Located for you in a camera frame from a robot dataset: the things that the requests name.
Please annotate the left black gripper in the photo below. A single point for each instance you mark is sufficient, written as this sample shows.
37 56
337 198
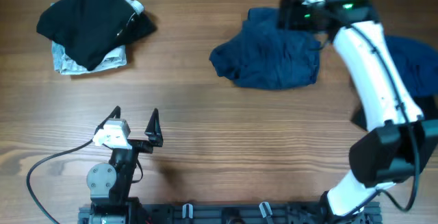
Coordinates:
154 134

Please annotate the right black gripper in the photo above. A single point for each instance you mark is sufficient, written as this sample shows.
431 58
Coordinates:
289 7

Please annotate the black folded garment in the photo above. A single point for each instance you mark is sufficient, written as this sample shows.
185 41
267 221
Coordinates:
90 29

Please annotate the white grey folded garment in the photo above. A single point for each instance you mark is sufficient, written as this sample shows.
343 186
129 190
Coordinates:
116 58

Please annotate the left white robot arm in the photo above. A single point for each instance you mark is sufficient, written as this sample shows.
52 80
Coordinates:
110 182

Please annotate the dark blue shorts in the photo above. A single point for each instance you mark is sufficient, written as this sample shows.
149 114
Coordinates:
265 57

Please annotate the black garment with print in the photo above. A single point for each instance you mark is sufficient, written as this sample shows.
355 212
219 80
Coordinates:
427 104

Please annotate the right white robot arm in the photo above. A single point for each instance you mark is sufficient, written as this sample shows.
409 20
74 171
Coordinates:
399 140

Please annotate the black mounting rail base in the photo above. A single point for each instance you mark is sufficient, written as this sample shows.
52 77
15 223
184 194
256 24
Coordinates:
295 212

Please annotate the blue crumpled garment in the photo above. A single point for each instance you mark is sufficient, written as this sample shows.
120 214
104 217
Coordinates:
416 63

